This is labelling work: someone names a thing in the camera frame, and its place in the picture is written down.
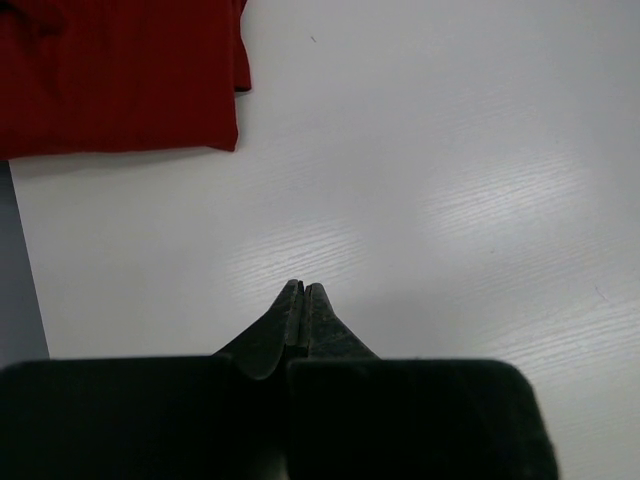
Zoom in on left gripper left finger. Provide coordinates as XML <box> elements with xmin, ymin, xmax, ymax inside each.
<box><xmin>1</xmin><ymin>280</ymin><xmax>304</xmax><ymax>479</ymax></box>

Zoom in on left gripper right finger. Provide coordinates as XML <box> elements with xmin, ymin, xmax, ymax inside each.
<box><xmin>286</xmin><ymin>284</ymin><xmax>559</xmax><ymax>479</ymax></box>

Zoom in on red t-shirt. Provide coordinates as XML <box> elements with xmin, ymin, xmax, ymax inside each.
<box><xmin>1</xmin><ymin>0</ymin><xmax>251</xmax><ymax>160</ymax></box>

